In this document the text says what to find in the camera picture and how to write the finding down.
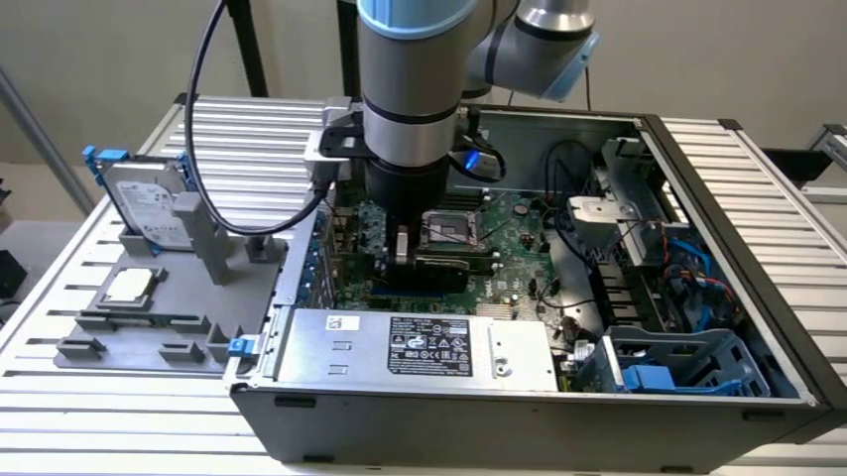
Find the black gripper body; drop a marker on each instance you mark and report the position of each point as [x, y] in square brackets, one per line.
[407, 188]

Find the black graphics card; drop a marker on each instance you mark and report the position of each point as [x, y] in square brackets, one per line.
[443, 275]

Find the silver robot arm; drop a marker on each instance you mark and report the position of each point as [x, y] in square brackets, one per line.
[407, 74]

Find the CPU socket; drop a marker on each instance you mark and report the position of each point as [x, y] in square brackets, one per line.
[454, 228]

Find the black ribbed heatsink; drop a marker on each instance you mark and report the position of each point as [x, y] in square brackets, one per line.
[462, 198]

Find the green motherboard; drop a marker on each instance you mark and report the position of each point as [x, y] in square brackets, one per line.
[510, 233]

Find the coin cell battery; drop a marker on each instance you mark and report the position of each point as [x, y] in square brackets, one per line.
[523, 208]

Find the small silver chipset heatsink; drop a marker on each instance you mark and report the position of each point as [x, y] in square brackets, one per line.
[498, 311]

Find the silver power supply unit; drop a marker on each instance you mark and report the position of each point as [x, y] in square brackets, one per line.
[344, 357]

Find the silver metal disk bay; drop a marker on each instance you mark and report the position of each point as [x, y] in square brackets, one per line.
[595, 208]

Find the black stand pole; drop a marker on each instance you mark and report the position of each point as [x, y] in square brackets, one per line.
[347, 49]
[249, 49]

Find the blue case latch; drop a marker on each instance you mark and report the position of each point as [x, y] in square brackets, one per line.
[241, 346]

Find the grey parts rack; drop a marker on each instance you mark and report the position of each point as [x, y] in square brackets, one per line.
[172, 297]

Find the silver hard disk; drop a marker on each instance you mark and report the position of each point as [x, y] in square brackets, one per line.
[141, 198]

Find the black open PC case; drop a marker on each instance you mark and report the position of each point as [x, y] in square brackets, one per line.
[530, 426]

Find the silver CPU chip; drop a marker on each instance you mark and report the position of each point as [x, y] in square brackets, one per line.
[135, 285]

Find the grey-blue plastic drive cage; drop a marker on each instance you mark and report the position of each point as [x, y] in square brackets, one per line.
[668, 337]

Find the blue clip in drive cage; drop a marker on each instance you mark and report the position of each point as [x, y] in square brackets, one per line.
[648, 379]

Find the hard disk drive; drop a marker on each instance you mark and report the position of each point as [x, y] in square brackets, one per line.
[92, 154]

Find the grey slanted metal bar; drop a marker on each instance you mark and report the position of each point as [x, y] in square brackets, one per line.
[40, 134]

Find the black box beside table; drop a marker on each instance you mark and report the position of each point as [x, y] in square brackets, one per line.
[9, 273]

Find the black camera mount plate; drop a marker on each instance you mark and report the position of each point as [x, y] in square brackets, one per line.
[340, 141]

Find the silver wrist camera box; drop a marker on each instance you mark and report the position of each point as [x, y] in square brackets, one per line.
[333, 111]

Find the aluminium profile frame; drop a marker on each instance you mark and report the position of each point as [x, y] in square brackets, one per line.
[827, 144]

